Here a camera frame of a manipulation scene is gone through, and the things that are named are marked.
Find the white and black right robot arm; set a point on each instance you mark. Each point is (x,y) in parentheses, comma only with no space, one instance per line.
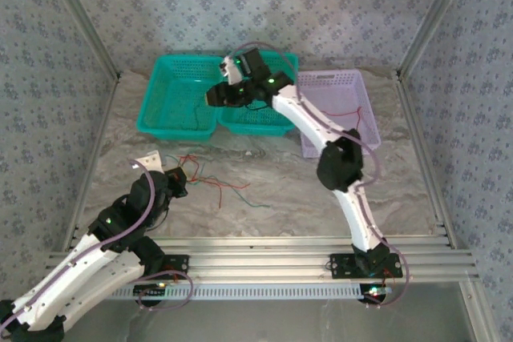
(356,222)

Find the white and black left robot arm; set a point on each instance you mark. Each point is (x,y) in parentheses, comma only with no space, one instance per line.
(80,274)

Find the teal plastic basket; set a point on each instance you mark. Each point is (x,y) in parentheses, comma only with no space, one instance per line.
(256,121)
(172,93)

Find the lilac plastic basket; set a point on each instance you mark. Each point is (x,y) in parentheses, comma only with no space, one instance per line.
(340,89)

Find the black controller board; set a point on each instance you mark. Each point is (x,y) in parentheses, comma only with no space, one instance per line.
(150,292)
(374,294)

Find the aluminium base beam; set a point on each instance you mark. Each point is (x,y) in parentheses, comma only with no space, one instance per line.
(256,256)

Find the aluminium table side rail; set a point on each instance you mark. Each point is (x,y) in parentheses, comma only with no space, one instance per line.
(93,158)
(424,158)

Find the aluminium frame post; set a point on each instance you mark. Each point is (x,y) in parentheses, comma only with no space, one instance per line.
(84,17)
(435,17)

